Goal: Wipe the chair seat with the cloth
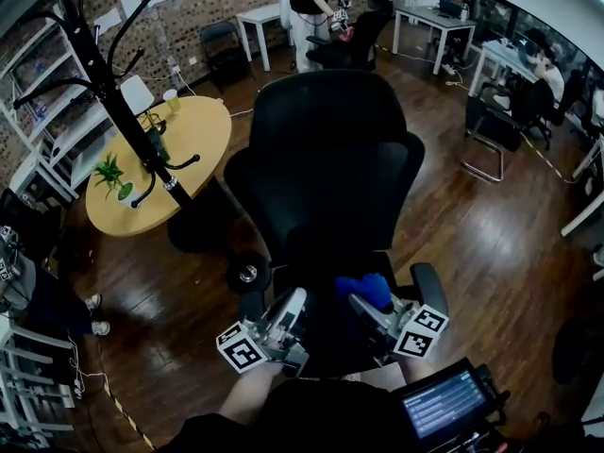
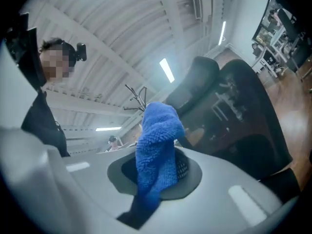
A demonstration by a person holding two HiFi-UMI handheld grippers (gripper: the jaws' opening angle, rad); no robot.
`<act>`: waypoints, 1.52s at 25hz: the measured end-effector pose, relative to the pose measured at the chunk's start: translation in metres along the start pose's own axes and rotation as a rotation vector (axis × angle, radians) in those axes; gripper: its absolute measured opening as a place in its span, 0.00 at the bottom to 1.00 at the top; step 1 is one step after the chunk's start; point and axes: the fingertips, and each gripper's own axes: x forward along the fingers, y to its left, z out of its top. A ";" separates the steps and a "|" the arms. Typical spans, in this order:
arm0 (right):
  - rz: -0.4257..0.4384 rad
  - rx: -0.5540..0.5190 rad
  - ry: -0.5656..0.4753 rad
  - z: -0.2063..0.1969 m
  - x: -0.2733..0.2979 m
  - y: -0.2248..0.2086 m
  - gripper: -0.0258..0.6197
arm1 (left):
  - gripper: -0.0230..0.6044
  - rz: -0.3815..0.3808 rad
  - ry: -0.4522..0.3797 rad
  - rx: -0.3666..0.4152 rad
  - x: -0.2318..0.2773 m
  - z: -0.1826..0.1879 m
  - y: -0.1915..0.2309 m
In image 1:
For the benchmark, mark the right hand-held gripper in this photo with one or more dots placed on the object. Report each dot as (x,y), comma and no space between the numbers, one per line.
(417,333)

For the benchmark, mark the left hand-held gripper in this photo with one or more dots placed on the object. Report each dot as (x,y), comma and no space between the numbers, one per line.
(245,349)

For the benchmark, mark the blue cloth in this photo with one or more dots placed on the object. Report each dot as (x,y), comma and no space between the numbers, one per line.
(365,288)

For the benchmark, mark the person's left forearm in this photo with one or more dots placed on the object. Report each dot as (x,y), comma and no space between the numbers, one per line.
(247,392)

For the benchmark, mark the person's right forearm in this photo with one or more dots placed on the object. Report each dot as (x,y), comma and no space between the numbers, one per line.
(417,371)

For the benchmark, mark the black cantilever chair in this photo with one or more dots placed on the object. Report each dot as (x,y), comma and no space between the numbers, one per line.
(491,123)

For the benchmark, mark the black office chair with headrest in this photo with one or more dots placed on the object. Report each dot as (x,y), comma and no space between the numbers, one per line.
(358,40)

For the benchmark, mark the black swivel chair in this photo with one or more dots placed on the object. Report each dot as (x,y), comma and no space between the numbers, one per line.
(538,104)

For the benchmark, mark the black folding chair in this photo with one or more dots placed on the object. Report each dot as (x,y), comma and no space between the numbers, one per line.
(224,47)

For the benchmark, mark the person's black shirt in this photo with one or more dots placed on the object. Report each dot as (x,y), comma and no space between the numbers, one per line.
(302,418)

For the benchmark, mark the black chest-mounted screen device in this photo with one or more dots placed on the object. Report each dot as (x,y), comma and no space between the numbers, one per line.
(446,404)

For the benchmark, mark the round wooden table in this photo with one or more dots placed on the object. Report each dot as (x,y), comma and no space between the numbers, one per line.
(198,139)

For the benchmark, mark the yellow-black floor tape strip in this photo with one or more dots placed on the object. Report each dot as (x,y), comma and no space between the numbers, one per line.
(127,415)
(547,158)

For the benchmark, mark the dark green box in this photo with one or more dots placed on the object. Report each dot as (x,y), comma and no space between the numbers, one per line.
(158,144)

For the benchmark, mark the small green potted plant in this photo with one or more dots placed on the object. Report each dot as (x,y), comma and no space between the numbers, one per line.
(111,175)

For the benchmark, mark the white power strip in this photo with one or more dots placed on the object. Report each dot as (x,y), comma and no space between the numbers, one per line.
(450,69)
(78,389)

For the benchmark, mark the yellow-green cup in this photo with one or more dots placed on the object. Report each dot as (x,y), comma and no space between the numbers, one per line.
(172,102)

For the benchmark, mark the black coat rack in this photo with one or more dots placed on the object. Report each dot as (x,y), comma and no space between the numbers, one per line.
(120,111)

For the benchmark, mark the white table lamp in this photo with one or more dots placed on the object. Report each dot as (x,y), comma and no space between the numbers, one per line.
(136,93)

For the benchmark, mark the white metal rack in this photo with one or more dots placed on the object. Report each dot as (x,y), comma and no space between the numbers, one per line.
(28,375)

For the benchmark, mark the long white desk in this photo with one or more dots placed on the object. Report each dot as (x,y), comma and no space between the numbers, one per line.
(505,57)

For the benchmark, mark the white desk with grey top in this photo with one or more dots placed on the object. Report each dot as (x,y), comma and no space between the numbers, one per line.
(434,19)

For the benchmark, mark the small white table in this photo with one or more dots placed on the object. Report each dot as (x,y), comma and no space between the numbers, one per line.
(259,17)

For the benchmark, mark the white metal shelf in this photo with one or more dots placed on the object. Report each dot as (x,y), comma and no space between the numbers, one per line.
(52,111)

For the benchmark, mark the black laptop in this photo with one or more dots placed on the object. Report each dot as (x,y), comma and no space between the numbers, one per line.
(450,7)

